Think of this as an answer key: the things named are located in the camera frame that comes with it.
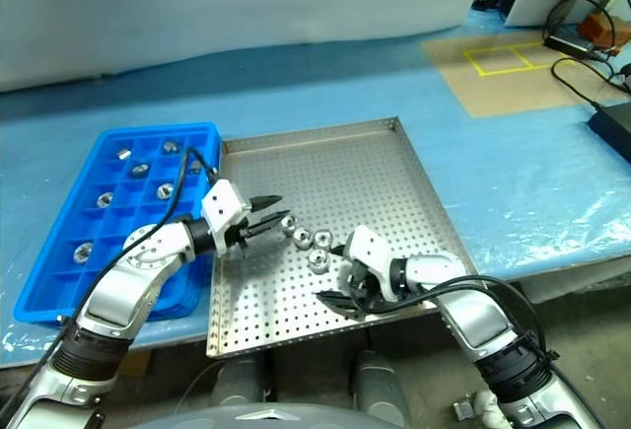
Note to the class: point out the white backdrop sheet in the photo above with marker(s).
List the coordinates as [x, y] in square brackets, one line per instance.
[197, 5]

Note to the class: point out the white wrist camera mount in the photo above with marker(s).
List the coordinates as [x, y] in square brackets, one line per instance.
[222, 204]
[370, 251]

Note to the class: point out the small grey metal clip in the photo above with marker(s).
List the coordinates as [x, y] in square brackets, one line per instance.
[463, 409]

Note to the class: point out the grey curved body shell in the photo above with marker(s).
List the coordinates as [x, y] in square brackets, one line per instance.
[266, 419]

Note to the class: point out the white rounded pipe piece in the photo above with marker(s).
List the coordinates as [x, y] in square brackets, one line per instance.
[488, 409]

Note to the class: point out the perforated steel tray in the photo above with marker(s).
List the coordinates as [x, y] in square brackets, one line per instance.
[345, 177]

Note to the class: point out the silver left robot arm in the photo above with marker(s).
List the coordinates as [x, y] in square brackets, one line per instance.
[123, 291]

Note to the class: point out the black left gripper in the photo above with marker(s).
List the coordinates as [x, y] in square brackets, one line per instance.
[239, 234]

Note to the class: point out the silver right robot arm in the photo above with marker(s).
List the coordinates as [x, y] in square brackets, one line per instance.
[473, 315]

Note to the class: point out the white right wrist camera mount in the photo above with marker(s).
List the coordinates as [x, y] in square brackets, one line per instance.
[370, 251]

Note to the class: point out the brown cardboard mat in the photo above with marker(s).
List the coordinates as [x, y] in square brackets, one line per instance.
[493, 93]

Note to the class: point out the blue compartment tray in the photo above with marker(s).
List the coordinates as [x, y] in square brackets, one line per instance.
[49, 291]

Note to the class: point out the blue table cover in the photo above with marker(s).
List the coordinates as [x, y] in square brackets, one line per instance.
[345, 89]

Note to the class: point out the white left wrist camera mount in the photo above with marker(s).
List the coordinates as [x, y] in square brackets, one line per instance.
[222, 204]

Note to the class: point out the black flat box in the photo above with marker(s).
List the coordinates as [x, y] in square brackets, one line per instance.
[616, 125]

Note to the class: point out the orange-brown block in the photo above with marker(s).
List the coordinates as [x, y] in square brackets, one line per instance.
[596, 27]

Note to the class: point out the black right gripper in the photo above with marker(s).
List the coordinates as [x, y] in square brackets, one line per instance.
[362, 288]

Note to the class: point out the black power adapter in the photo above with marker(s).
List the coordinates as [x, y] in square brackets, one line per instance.
[567, 43]

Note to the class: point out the dark grey rounded shape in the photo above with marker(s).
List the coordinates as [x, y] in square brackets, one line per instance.
[239, 384]
[379, 384]

